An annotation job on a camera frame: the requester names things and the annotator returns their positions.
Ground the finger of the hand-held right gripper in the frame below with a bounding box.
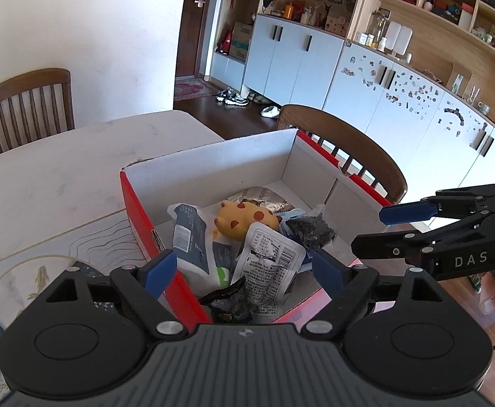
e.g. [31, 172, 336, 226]
[379, 184, 495, 225]
[351, 210, 492, 264]

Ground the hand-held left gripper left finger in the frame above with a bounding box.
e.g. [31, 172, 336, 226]
[39, 249, 189, 342]

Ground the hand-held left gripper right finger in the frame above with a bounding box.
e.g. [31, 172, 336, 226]
[299, 249, 454, 342]

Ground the clear packet of black granules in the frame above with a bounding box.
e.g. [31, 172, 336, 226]
[285, 204, 336, 252]

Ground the white packet dark blue label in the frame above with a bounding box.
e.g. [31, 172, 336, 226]
[167, 202, 231, 287]

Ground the red cardboard box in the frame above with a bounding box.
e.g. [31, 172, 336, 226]
[119, 129, 395, 327]

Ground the clear packet black print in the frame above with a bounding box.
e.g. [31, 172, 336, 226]
[233, 221, 307, 316]

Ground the light blue packet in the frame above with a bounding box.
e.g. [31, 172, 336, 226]
[275, 208, 307, 239]

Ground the black gold snack packet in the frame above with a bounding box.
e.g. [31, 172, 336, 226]
[197, 277, 253, 324]

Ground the yellow spotted chick toy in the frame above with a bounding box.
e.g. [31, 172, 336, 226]
[214, 200, 283, 240]

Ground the silver foil snack packet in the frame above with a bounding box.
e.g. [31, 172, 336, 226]
[226, 187, 293, 215]

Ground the wooden slat back chair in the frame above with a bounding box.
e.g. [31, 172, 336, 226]
[276, 104, 408, 204]
[0, 68, 75, 156]

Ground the round fish print table mat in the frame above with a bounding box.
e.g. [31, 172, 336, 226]
[0, 216, 155, 395]

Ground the red patterned rug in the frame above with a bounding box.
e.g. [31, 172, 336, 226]
[175, 77, 220, 101]

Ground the brown entrance door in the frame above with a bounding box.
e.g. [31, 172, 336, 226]
[175, 0, 220, 81]

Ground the brown printed carton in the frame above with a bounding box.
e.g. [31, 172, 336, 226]
[229, 22, 254, 60]

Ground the light blue wall cabinet unit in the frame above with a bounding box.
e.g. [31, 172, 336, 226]
[209, 0, 495, 204]

